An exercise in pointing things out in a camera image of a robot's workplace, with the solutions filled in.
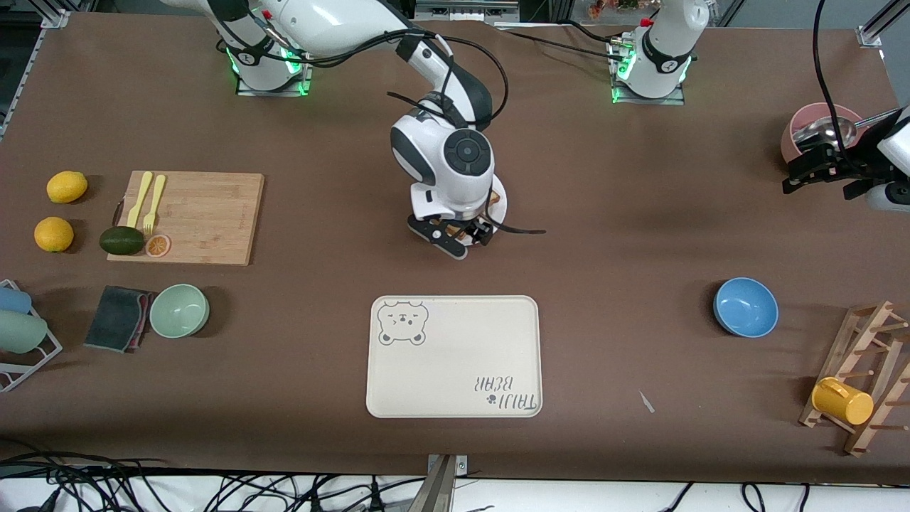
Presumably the blue bowl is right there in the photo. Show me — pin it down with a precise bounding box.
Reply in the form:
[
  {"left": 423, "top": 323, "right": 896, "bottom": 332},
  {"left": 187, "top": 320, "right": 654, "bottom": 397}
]
[{"left": 713, "top": 277, "right": 779, "bottom": 338}]

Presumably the wooden cutting board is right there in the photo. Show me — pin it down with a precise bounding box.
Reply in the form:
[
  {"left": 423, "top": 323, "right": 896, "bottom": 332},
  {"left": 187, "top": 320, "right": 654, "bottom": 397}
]
[{"left": 107, "top": 171, "right": 265, "bottom": 267}]

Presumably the metal spoon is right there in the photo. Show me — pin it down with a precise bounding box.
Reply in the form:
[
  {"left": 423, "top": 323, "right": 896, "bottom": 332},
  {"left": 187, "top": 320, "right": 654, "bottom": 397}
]
[{"left": 793, "top": 114, "right": 889, "bottom": 148}]

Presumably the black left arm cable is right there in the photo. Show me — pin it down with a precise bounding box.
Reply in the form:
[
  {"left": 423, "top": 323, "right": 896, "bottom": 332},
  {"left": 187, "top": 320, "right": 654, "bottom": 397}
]
[{"left": 812, "top": 0, "right": 854, "bottom": 154}]

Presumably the pale green bowl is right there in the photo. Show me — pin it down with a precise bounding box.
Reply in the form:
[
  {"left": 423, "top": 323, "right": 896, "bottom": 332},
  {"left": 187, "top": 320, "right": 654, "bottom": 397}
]
[{"left": 149, "top": 284, "right": 210, "bottom": 338}]

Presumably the pink bowl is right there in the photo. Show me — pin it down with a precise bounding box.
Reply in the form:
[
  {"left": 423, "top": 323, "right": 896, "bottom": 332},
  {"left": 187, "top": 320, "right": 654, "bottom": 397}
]
[{"left": 781, "top": 102, "right": 865, "bottom": 168}]

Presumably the white round plate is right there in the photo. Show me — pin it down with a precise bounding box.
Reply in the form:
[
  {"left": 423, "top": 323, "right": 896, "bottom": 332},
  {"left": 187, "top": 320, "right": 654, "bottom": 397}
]
[{"left": 455, "top": 176, "right": 509, "bottom": 252}]

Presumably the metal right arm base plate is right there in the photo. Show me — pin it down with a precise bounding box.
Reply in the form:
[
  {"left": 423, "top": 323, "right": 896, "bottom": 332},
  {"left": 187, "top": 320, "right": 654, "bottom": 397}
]
[{"left": 236, "top": 28, "right": 315, "bottom": 97}]

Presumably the green avocado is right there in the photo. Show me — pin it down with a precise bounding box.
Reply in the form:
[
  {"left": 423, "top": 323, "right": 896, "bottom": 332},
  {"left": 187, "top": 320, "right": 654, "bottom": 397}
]
[{"left": 99, "top": 226, "right": 145, "bottom": 255}]

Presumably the pale green cup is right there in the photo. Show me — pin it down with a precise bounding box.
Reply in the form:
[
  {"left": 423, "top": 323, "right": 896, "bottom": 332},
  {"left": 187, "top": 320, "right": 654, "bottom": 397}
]
[{"left": 0, "top": 311, "right": 49, "bottom": 354}]

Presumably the white wire rack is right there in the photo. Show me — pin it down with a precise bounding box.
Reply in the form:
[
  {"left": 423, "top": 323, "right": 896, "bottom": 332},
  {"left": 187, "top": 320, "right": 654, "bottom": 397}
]
[{"left": 0, "top": 279, "right": 63, "bottom": 393}]

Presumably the yellow mug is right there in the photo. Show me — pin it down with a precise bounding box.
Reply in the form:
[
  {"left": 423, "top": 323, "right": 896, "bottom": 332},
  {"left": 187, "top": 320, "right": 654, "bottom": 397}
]
[{"left": 811, "top": 377, "right": 874, "bottom": 426}]

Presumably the black floor cable bundle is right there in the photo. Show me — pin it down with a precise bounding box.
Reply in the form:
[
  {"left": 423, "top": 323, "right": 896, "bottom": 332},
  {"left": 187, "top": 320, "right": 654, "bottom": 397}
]
[{"left": 0, "top": 452, "right": 427, "bottom": 512}]

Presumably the light blue cup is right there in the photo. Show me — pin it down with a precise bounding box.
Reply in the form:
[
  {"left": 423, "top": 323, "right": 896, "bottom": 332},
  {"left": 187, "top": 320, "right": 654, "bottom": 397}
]
[{"left": 0, "top": 286, "right": 33, "bottom": 315}]

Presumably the metal bracket at table edge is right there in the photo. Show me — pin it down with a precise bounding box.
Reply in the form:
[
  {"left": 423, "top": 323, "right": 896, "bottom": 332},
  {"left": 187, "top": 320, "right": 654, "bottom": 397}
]
[{"left": 419, "top": 454, "right": 469, "bottom": 512}]

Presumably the grey folded cloth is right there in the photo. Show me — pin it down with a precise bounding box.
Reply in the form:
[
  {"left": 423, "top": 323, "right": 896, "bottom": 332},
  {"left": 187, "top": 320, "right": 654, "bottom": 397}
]
[{"left": 84, "top": 286, "right": 156, "bottom": 353}]

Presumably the cream bear print tray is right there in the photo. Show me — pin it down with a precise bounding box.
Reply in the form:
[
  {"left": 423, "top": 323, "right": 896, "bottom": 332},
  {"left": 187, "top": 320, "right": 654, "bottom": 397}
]
[{"left": 365, "top": 295, "right": 543, "bottom": 419}]

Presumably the yellow lemon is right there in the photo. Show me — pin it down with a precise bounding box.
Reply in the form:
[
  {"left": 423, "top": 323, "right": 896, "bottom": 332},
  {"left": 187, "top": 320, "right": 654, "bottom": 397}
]
[
  {"left": 46, "top": 171, "right": 89, "bottom": 204},
  {"left": 34, "top": 217, "right": 75, "bottom": 253}
]

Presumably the wooden mug rack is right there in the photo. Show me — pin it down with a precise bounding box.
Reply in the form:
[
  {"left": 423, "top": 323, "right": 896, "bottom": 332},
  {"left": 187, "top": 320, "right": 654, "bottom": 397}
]
[{"left": 798, "top": 300, "right": 910, "bottom": 457}]

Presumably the yellow plastic knife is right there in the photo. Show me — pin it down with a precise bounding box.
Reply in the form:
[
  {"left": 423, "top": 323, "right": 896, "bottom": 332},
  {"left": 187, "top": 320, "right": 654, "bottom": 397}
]
[{"left": 127, "top": 171, "right": 154, "bottom": 228}]

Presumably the black cable on table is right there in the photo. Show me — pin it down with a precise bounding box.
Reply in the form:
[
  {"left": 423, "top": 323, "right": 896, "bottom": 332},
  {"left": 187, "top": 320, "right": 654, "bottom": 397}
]
[{"left": 498, "top": 25, "right": 626, "bottom": 65}]

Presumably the yellow plastic fork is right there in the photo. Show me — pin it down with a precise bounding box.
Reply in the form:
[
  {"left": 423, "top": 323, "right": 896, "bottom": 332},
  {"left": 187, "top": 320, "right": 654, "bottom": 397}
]
[{"left": 143, "top": 175, "right": 166, "bottom": 235}]

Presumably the plain brown bread slice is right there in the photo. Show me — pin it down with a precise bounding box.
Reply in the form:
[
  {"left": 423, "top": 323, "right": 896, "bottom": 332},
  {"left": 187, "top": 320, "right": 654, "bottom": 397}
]
[{"left": 455, "top": 188, "right": 500, "bottom": 242}]

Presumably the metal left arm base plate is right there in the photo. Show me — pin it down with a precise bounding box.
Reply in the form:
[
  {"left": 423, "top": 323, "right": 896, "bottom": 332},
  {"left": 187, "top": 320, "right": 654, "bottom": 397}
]
[{"left": 609, "top": 36, "right": 687, "bottom": 106}]

